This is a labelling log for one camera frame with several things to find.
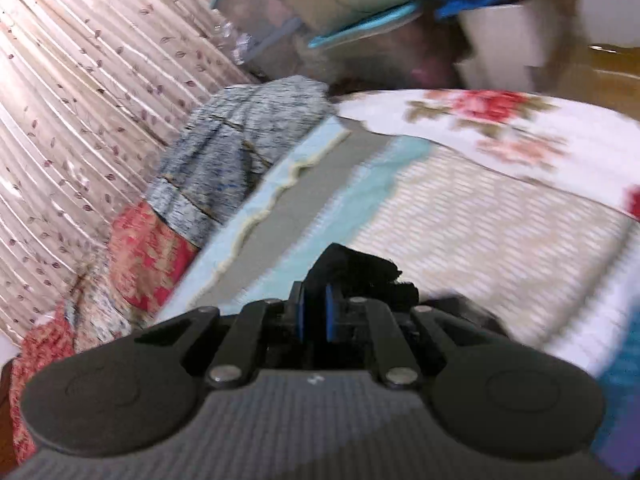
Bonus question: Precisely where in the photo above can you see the black pants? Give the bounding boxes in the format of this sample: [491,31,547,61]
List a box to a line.
[303,243,420,312]

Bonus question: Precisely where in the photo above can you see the patchwork floral quilt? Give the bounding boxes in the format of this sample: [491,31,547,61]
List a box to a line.
[9,75,332,463]

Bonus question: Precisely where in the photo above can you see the patterned bed sheet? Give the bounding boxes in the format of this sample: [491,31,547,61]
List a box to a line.
[150,115,640,478]

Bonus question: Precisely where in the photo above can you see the teal-lid plastic storage bin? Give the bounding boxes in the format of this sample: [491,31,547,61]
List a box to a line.
[298,2,466,93]

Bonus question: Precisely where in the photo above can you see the clear plastic storage bin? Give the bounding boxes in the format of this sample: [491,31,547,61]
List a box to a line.
[216,0,314,81]

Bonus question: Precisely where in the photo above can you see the white rose-print blanket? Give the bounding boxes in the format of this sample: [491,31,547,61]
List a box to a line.
[336,90,639,218]

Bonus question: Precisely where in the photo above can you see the beige leaf-print curtain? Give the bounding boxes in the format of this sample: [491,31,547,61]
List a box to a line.
[1,0,244,344]

